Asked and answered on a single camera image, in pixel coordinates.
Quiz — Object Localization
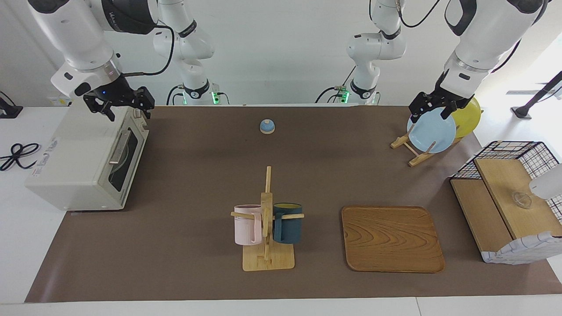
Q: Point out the wooden mug rack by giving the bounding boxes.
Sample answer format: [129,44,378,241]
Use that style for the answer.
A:
[231,166,305,272]

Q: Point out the dark blue mug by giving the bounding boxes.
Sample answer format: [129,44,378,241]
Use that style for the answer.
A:
[272,202,303,244]

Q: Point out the small black stand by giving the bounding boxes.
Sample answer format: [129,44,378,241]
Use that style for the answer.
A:
[0,91,23,119]

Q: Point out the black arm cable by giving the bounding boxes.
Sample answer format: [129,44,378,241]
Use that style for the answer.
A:
[397,0,440,28]
[121,24,176,77]

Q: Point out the yellow plate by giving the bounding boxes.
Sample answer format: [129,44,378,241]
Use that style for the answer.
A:
[451,97,482,139]

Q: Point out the low wooden shelf step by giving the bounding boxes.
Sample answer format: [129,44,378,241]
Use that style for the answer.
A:
[450,178,514,253]

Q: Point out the white toaster oven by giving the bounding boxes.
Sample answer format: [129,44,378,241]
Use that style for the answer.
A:
[25,105,150,212]

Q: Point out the black coiled cable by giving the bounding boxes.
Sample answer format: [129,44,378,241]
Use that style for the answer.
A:
[0,143,41,172]

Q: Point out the small clear glass object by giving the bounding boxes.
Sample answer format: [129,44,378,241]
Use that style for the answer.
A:
[512,192,533,209]

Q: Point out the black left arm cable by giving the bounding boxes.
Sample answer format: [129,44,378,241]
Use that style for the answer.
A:
[397,0,440,28]

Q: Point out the tall wooden shelf step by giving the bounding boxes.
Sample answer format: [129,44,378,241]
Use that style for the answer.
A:
[474,158,562,240]

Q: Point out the white checked cloth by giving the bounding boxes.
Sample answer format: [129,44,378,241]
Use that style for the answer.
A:
[481,231,562,265]

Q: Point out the black tripod stand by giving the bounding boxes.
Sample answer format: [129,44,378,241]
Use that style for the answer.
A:
[512,70,562,120]

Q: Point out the black right base cable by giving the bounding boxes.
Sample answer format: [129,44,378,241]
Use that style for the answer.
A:
[166,85,185,106]

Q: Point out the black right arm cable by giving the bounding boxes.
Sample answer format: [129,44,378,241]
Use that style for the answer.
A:
[121,24,176,77]

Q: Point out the white cylindrical object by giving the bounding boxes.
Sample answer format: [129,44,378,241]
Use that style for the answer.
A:
[529,163,562,200]

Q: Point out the black wire basket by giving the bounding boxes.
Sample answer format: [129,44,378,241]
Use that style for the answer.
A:
[451,141,562,220]

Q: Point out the black left base cable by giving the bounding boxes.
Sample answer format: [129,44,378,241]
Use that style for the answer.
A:
[315,66,357,104]

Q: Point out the brown wooden tray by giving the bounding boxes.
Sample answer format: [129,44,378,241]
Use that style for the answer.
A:
[341,206,446,273]

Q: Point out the wooden plate rack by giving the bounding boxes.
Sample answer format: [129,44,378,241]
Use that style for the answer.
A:
[390,124,462,167]

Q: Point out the light blue plate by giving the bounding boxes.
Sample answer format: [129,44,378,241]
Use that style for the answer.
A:
[407,108,457,154]

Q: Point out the brown table mat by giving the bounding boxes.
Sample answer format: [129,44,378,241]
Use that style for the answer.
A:
[25,105,562,303]

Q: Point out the black base cable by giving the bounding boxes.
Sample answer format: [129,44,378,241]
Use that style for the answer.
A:
[166,85,185,106]
[315,66,357,104]

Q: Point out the pink mug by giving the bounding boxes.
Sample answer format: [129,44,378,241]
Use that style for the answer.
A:
[234,205,263,246]

